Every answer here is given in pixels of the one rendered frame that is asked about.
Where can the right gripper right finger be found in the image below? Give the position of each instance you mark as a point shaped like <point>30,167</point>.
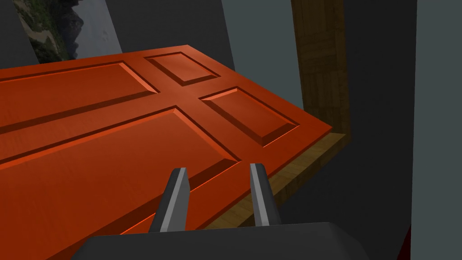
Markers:
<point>262,202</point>

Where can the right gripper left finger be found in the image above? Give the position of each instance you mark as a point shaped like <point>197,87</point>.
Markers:
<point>174,206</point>

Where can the orange panelled door leaf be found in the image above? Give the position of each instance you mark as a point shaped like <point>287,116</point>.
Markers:
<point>108,144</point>

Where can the landscape picture on wall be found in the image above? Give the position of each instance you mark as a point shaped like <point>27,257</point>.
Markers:
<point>54,29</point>

